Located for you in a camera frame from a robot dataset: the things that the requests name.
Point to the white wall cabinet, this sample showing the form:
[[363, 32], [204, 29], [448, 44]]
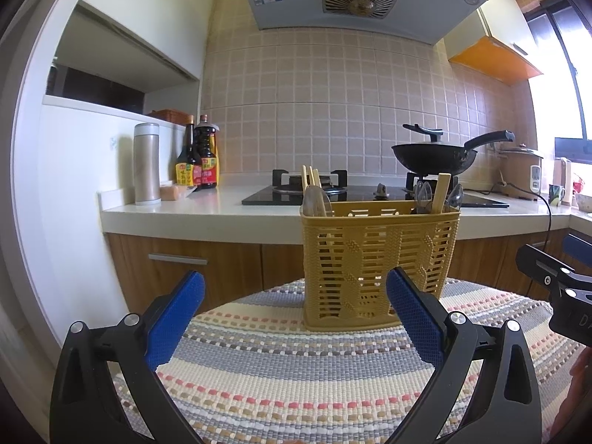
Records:
[[152, 14]]

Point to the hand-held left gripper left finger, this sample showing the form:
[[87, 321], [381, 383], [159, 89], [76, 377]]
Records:
[[175, 319]]

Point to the green patterned mug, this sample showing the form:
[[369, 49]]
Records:
[[556, 194]]

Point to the black gas stove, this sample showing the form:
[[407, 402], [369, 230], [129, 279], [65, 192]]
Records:
[[277, 198]]

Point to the orange wall cabinet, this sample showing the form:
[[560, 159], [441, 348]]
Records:
[[499, 58]]

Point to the silver thermos flask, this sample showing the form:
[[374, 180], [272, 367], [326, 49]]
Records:
[[147, 166]]

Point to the beige rice cooker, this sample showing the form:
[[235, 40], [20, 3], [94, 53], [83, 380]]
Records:
[[520, 171]]

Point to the wooden spatula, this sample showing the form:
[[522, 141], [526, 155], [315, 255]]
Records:
[[441, 192]]

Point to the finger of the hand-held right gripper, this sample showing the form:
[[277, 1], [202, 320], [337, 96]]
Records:
[[536, 261], [578, 246]]

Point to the large dark sauce bottle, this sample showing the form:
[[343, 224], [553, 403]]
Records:
[[207, 157]]

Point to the striped woven mat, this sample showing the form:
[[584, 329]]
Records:
[[277, 379]]

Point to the white range hood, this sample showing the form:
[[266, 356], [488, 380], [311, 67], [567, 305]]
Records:
[[286, 9]]

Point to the clear plastic spoon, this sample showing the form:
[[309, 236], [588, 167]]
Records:
[[317, 201], [423, 196], [455, 196]]

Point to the white kettle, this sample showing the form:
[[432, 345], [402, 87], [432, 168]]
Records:
[[564, 173]]

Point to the brown wicker basket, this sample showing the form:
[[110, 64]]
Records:
[[171, 114]]

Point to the dark framed window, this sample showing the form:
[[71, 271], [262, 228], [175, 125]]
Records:
[[569, 78]]

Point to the wooden base cabinet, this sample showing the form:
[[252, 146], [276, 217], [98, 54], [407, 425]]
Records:
[[231, 268]]

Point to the black wok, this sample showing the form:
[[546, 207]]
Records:
[[434, 159]]

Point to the slim dark sauce bottle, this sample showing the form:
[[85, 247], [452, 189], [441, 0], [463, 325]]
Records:
[[187, 162]]

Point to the person's right hand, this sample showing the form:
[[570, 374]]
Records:
[[580, 388]]

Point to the light wooden chopstick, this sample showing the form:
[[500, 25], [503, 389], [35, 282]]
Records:
[[305, 178], [317, 178], [311, 175]]

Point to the yellow plastic utensil basket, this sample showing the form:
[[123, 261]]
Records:
[[370, 263]]

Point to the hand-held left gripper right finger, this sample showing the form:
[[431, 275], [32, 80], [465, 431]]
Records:
[[416, 319]]

